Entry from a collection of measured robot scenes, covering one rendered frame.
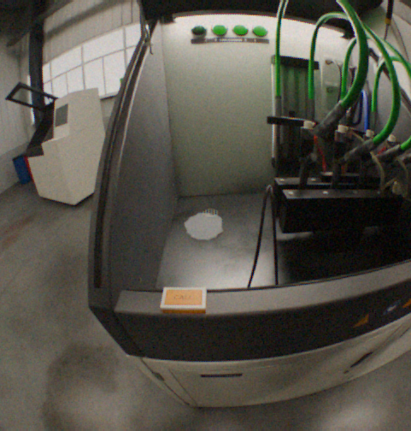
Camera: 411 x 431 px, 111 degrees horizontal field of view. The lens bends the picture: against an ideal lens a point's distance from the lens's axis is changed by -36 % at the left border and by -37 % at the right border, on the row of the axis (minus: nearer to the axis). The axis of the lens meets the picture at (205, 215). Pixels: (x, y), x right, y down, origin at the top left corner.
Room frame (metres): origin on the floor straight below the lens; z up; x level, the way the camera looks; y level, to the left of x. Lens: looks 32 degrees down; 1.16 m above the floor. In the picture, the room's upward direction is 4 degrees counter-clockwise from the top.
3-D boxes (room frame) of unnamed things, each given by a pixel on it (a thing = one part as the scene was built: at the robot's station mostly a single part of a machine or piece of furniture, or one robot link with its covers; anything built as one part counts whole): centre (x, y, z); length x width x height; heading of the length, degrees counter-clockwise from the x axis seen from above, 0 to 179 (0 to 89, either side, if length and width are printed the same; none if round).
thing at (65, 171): (2.87, 2.20, 1.00); 1.30 x 1.09 x 1.99; 65
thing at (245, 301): (0.14, -0.19, 0.87); 0.62 x 0.04 x 0.16; 86
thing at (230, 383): (0.12, -0.18, 0.45); 0.65 x 0.02 x 0.68; 86
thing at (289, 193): (0.37, -0.32, 0.91); 0.34 x 0.10 x 0.15; 86
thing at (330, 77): (0.62, -0.46, 1.20); 0.13 x 0.03 x 0.31; 86
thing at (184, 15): (0.64, -0.22, 1.43); 0.54 x 0.03 x 0.02; 86
